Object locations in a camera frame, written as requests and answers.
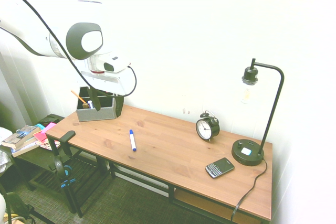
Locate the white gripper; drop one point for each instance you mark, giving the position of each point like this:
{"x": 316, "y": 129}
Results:
{"x": 110, "y": 82}

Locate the white and blue marker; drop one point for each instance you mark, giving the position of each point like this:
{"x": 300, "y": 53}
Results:
{"x": 132, "y": 141}
{"x": 90, "y": 104}

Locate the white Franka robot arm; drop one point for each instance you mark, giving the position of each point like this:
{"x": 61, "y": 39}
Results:
{"x": 26, "y": 32}

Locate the grey fabric desk organizer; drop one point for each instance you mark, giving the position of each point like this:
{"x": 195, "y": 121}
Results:
{"x": 97, "y": 115}

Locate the small brown block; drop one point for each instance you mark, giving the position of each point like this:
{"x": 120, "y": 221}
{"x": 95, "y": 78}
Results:
{"x": 85, "y": 105}

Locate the orange pencil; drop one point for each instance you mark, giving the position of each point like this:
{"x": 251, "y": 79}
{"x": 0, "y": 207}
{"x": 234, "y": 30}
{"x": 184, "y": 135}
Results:
{"x": 77, "y": 96}

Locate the black headphone hanger clamp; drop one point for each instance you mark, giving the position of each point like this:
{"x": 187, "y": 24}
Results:
{"x": 67, "y": 136}

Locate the pink sticky note pad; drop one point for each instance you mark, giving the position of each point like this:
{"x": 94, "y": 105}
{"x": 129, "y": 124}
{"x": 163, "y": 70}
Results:
{"x": 43, "y": 134}

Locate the red patterned flat box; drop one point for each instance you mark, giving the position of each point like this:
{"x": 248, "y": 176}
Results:
{"x": 48, "y": 145}

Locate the black and blue headphones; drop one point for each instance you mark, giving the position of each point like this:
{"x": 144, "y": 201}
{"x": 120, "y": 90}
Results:
{"x": 67, "y": 170}

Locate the black low side table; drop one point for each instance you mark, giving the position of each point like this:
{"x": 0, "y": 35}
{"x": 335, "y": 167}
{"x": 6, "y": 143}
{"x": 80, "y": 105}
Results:
{"x": 39, "y": 159}

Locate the paperback book with photo cover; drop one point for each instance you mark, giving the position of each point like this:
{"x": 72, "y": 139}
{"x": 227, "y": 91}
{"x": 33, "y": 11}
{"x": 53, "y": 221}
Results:
{"x": 19, "y": 136}

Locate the tan book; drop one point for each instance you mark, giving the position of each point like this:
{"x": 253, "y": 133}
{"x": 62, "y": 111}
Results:
{"x": 23, "y": 151}

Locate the black twin-bell alarm clock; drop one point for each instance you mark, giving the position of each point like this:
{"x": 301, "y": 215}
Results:
{"x": 204, "y": 128}

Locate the black keypad smartphone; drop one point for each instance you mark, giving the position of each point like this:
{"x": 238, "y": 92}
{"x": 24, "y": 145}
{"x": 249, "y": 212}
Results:
{"x": 219, "y": 168}

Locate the dark green bag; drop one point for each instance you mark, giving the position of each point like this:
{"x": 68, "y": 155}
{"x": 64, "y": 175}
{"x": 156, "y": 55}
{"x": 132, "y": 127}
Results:
{"x": 17, "y": 205}

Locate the black desk lamp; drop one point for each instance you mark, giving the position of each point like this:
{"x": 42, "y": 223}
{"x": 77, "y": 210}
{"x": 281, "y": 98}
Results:
{"x": 246, "y": 153}

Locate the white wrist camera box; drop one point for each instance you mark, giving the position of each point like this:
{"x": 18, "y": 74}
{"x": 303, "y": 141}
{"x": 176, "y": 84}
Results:
{"x": 115, "y": 62}

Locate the wooden desk with black frame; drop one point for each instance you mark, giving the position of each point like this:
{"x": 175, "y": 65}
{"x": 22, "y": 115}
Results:
{"x": 170, "y": 150}

